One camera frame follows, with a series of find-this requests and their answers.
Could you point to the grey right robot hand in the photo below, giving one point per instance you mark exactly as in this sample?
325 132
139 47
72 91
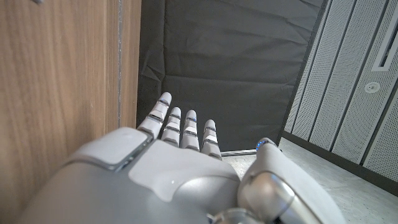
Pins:
155 186

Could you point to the grey tape strip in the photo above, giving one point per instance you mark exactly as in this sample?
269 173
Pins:
119 62

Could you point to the black backdrop cloth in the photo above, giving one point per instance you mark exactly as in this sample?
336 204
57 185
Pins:
230 62

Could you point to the round white fixture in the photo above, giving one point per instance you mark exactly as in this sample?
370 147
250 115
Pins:
372 87

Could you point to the white slot vent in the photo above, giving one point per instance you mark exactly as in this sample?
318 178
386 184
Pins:
381 62

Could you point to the metal backdrop base bar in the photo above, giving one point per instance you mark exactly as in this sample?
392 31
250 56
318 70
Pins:
239 152

